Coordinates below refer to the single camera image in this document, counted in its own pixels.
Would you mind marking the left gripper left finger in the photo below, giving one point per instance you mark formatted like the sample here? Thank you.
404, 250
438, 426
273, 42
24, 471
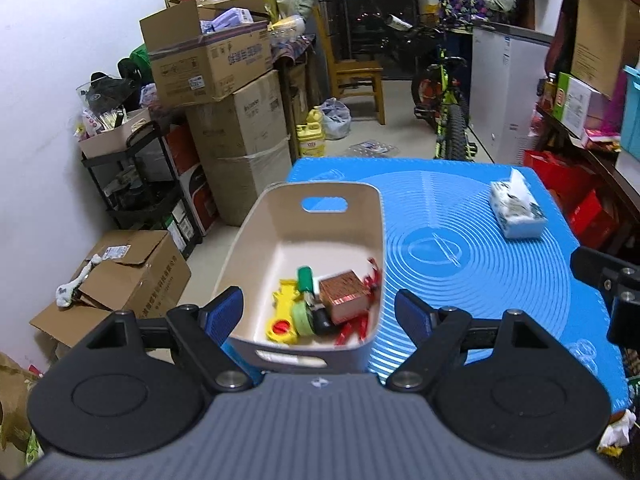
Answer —
199, 334

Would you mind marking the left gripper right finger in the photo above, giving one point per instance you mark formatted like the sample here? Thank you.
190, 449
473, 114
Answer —
437, 334

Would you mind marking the red patterned small box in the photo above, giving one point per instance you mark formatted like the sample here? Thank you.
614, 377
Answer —
344, 297

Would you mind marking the yellow plastic toy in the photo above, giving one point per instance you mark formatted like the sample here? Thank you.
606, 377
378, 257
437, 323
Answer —
280, 327

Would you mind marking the open cardboard box on floor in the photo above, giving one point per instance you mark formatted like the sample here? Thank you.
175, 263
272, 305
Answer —
142, 272

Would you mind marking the red bag on floor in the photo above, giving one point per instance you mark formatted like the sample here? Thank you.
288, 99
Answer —
581, 195

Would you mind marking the green tape roll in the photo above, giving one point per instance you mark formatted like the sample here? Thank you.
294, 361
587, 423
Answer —
302, 319

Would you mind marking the blue silicone baking mat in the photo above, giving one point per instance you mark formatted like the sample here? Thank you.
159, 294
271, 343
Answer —
429, 226

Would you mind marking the green plastic tube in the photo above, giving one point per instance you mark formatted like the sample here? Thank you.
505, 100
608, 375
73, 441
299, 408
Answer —
305, 280

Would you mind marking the white tissue pack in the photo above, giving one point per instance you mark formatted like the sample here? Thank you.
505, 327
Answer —
517, 213

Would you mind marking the white cloth on box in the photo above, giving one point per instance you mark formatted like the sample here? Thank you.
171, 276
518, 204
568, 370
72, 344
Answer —
66, 293

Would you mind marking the beige plastic storage bin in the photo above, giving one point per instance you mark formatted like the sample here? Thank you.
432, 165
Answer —
308, 260

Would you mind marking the black metal shelf rack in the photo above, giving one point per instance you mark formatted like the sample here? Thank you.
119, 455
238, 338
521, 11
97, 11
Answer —
136, 201

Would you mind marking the green white carton box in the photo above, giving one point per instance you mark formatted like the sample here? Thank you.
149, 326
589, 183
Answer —
578, 106

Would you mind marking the large lower cardboard box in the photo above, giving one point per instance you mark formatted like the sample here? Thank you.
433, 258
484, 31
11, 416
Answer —
242, 143

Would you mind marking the yellow plastic jug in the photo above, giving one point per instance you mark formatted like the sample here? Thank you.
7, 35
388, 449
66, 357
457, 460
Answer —
310, 136

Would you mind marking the green black bicycle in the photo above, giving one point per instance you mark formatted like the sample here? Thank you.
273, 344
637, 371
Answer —
435, 88

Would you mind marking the white plastic bag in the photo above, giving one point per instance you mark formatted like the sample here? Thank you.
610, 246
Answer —
336, 119

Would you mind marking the wooden chair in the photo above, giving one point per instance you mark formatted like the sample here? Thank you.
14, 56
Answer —
351, 77

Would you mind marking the top cardboard box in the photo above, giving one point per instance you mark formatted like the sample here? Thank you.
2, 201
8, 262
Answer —
192, 67

